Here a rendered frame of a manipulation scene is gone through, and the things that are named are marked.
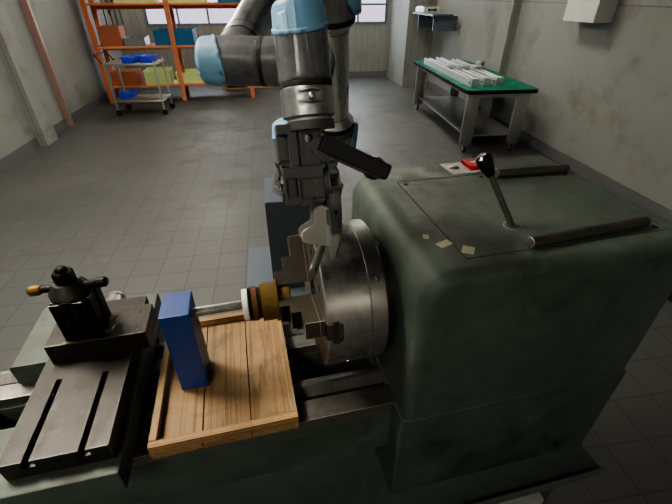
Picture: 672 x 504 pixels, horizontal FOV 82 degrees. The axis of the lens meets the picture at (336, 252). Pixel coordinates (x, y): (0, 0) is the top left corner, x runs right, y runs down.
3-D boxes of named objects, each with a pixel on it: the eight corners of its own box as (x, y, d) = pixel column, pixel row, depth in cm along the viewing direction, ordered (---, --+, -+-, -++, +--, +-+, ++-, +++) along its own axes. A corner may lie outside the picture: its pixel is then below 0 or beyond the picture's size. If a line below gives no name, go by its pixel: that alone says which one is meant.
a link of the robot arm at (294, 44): (329, 9, 57) (323, -15, 48) (335, 90, 59) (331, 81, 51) (275, 15, 57) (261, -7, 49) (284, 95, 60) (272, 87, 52)
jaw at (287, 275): (322, 279, 92) (315, 229, 93) (326, 278, 87) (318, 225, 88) (275, 285, 90) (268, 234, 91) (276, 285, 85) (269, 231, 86)
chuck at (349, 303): (334, 289, 112) (337, 194, 92) (365, 385, 89) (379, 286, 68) (303, 294, 110) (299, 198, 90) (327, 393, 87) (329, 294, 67)
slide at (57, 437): (151, 307, 108) (146, 295, 105) (116, 458, 73) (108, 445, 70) (79, 318, 104) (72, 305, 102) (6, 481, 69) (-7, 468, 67)
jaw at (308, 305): (328, 289, 85) (341, 319, 75) (329, 308, 87) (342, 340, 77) (278, 296, 83) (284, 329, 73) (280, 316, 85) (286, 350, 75)
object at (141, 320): (157, 317, 98) (152, 302, 95) (151, 347, 90) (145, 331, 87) (67, 331, 94) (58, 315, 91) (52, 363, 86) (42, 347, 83)
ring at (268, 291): (286, 269, 89) (245, 274, 87) (292, 294, 81) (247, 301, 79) (288, 300, 94) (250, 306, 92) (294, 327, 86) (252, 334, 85)
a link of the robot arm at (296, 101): (326, 91, 60) (338, 81, 52) (329, 123, 61) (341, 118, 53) (277, 94, 58) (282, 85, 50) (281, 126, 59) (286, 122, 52)
